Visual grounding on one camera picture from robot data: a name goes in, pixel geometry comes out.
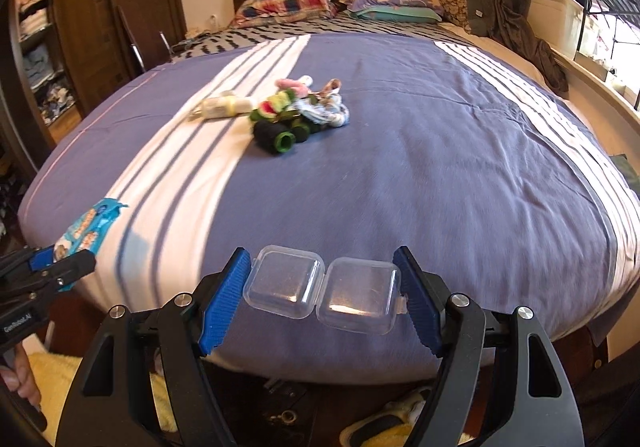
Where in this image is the plaid pillow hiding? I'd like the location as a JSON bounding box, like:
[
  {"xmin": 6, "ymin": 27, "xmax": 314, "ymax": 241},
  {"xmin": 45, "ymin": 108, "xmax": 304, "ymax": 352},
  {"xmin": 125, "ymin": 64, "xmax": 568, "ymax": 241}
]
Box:
[{"xmin": 234, "ymin": 0, "xmax": 338, "ymax": 28}]

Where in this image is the blue snack wrapper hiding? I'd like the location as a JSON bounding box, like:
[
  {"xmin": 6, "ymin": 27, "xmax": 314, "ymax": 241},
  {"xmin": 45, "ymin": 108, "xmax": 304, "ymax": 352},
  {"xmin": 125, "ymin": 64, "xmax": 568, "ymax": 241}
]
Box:
[{"xmin": 52, "ymin": 198, "xmax": 128, "ymax": 290}]

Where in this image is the person's left hand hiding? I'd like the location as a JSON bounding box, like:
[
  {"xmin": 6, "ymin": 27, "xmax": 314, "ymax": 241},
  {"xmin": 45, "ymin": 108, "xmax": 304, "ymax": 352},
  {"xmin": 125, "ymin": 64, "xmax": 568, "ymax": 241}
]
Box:
[{"xmin": 0, "ymin": 344, "xmax": 42, "ymax": 409}]

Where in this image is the brown patterned cushion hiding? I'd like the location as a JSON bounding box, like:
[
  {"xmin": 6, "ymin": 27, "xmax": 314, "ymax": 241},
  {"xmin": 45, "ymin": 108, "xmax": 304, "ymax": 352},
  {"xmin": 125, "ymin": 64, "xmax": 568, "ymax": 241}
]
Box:
[{"xmin": 431, "ymin": 0, "xmax": 481, "ymax": 35}]

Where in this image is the yellow slipper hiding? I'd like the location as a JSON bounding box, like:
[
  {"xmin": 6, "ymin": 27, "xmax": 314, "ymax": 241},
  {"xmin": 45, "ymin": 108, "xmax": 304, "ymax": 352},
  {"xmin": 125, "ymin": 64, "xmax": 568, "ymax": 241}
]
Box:
[{"xmin": 340, "ymin": 387, "xmax": 476, "ymax": 447}]

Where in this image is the white storage box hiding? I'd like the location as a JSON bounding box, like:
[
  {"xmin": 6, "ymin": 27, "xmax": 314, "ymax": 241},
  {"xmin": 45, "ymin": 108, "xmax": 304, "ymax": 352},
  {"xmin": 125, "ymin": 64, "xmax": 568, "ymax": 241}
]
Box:
[{"xmin": 527, "ymin": 0, "xmax": 586, "ymax": 60}]

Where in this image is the yellow towel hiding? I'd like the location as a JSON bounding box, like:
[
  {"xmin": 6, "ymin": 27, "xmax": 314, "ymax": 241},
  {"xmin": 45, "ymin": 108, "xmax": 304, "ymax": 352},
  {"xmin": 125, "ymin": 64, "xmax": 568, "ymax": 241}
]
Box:
[{"xmin": 30, "ymin": 352, "xmax": 176, "ymax": 447}]

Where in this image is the green red plush toy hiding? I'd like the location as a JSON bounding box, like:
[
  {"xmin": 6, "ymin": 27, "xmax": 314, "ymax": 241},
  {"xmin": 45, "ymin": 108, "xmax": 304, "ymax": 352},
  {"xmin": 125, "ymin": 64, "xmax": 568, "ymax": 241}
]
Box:
[{"xmin": 250, "ymin": 92, "xmax": 302, "ymax": 124}]

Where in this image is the white blue patterned strap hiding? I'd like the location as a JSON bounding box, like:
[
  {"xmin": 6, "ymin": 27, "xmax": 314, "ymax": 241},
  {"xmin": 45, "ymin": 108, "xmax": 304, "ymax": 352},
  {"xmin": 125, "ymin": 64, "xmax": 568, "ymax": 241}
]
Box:
[{"xmin": 300, "ymin": 79, "xmax": 351, "ymax": 128}]

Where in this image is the dark wooden wardrobe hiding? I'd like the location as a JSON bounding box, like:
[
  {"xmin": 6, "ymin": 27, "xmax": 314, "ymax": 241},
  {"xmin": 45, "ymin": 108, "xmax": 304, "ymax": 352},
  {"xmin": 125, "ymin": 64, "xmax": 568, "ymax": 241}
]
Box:
[{"xmin": 0, "ymin": 0, "xmax": 188, "ymax": 178}]

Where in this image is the blue white striped blanket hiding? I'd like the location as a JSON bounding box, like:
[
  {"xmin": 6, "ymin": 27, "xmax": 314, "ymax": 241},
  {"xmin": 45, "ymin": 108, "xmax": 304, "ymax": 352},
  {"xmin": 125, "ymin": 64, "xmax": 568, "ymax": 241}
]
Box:
[{"xmin": 17, "ymin": 34, "xmax": 640, "ymax": 385}]

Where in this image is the pink plush toy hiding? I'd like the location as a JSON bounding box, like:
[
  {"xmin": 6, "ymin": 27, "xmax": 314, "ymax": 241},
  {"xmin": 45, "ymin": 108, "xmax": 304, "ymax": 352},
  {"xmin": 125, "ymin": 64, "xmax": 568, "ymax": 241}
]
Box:
[{"xmin": 275, "ymin": 76, "xmax": 314, "ymax": 100}]

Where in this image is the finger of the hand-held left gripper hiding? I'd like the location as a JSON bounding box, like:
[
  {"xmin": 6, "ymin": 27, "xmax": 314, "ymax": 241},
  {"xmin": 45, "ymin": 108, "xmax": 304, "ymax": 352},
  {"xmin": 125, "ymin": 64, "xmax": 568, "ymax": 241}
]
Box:
[
  {"xmin": 0, "ymin": 247, "xmax": 56, "ymax": 280},
  {"xmin": 0, "ymin": 249, "xmax": 97, "ymax": 313}
]

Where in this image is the metal frame chair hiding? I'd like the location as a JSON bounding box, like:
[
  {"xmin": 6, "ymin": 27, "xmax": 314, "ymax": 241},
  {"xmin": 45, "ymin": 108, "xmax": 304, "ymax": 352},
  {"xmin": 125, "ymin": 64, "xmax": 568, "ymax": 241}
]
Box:
[{"xmin": 116, "ymin": 6, "xmax": 173, "ymax": 72}]

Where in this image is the clear plastic box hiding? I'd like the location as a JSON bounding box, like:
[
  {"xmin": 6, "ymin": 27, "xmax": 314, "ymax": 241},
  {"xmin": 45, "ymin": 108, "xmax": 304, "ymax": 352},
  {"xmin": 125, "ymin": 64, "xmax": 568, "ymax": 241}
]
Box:
[{"xmin": 243, "ymin": 244, "xmax": 408, "ymax": 335}]

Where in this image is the teal pillow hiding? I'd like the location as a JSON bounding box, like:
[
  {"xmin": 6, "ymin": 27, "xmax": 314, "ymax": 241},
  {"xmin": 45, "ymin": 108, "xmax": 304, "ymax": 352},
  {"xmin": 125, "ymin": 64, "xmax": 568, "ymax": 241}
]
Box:
[{"xmin": 347, "ymin": 7, "xmax": 445, "ymax": 24}]

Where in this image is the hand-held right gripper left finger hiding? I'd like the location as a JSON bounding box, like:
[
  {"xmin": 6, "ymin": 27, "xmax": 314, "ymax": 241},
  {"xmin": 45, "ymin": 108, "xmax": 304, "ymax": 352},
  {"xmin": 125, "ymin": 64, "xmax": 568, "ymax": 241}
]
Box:
[{"xmin": 55, "ymin": 247, "xmax": 252, "ymax": 447}]

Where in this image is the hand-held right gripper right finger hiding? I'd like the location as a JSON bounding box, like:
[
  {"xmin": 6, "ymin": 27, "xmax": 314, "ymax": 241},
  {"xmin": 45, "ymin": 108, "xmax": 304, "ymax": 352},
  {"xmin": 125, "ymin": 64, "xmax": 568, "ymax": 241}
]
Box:
[{"xmin": 391, "ymin": 245, "xmax": 586, "ymax": 447}]

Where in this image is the dark green cloth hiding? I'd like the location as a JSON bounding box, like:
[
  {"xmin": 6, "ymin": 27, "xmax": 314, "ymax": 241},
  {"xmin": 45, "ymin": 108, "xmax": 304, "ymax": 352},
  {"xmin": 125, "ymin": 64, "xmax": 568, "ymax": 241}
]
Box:
[{"xmin": 607, "ymin": 154, "xmax": 640, "ymax": 188}]

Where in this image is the grey zigzag bed sheet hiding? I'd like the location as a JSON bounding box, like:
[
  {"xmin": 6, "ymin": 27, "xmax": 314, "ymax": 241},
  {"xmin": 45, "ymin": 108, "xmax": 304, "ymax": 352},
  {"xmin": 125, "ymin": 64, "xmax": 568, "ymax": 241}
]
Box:
[{"xmin": 170, "ymin": 17, "xmax": 476, "ymax": 60}]

